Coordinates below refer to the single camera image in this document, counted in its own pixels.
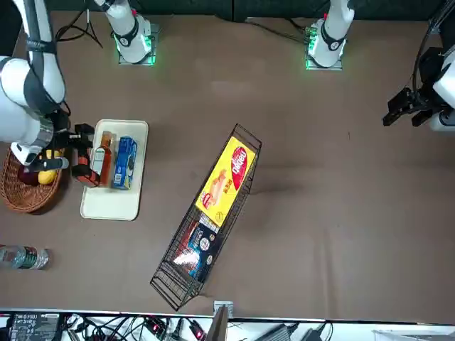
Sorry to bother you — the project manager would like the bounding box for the yellow snack box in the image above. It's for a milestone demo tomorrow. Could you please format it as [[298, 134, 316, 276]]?
[[194, 136, 257, 229]]

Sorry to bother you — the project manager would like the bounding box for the aluminium frame post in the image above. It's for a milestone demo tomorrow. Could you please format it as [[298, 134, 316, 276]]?
[[207, 301, 235, 341]]

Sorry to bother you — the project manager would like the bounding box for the brown wicker basket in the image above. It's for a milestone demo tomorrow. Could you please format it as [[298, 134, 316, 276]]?
[[0, 141, 70, 215]]

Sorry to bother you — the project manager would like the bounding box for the grey power adapter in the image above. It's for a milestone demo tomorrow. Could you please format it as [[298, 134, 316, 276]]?
[[255, 322, 296, 341]]

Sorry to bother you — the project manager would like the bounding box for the amber tea bottle white label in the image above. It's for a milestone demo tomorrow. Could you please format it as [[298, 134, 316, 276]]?
[[90, 130, 119, 188]]

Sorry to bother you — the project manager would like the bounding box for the blue Oreo cookie box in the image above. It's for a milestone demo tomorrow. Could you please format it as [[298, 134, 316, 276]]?
[[112, 136, 139, 191]]

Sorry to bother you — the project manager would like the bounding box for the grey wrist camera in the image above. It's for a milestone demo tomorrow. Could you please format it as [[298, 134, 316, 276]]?
[[29, 156, 70, 171]]

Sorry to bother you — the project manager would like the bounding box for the black hanging arm cable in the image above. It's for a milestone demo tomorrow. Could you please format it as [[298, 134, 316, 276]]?
[[412, 0, 455, 94]]

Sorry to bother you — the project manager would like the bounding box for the clear water bottle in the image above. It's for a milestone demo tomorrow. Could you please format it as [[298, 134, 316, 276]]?
[[0, 244, 50, 271]]

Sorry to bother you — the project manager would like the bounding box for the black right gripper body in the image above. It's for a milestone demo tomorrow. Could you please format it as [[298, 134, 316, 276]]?
[[50, 110, 77, 159]]

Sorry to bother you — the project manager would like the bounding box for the black labelled power supply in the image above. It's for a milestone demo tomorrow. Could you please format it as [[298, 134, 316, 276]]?
[[6, 312, 61, 341]]

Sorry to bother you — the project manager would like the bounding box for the black wire rack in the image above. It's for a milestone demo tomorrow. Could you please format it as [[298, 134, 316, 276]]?
[[149, 122, 264, 312]]

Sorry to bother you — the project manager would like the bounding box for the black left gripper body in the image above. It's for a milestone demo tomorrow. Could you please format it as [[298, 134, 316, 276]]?
[[412, 47, 446, 108]]

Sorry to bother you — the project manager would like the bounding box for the orange and black barcode scanner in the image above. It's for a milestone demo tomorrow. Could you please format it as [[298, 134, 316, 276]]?
[[72, 123, 102, 188]]

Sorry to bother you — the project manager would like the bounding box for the black cable on table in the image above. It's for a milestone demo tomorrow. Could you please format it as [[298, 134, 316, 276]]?
[[245, 15, 311, 45], [53, 8, 105, 49]]

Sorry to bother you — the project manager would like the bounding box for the dark blue cookie box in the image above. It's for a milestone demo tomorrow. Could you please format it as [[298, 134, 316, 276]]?
[[172, 212, 223, 282]]

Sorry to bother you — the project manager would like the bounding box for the white rectangular tray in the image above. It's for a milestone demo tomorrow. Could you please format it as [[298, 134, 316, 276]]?
[[80, 119, 149, 222]]

